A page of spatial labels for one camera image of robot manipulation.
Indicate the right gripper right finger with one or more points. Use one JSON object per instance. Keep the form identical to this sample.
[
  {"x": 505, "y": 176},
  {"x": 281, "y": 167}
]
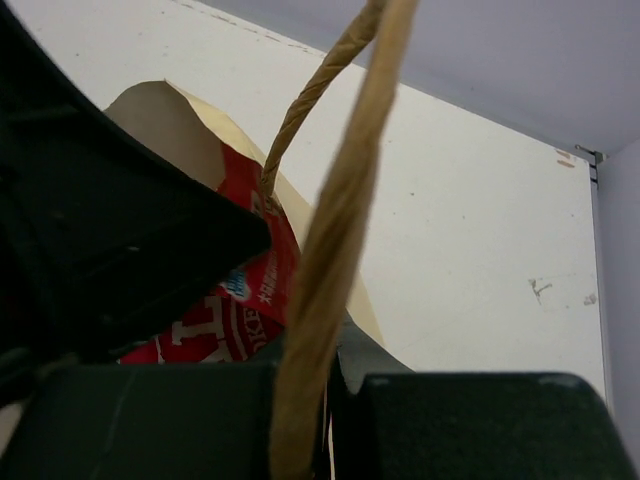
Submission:
[{"x": 390, "y": 422}]

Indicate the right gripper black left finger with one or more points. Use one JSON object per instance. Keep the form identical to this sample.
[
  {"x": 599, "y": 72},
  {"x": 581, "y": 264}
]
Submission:
[{"x": 173, "y": 421}]

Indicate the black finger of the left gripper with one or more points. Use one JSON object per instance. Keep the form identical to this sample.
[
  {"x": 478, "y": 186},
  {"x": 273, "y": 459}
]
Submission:
[{"x": 103, "y": 243}]

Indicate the brown paper bag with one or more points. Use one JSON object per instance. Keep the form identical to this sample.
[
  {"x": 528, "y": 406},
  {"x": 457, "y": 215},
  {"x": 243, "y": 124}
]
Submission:
[{"x": 190, "y": 134}]

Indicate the large red snack bag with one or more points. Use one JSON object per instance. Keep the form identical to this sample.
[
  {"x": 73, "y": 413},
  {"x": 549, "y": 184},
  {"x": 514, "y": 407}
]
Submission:
[{"x": 246, "y": 311}]

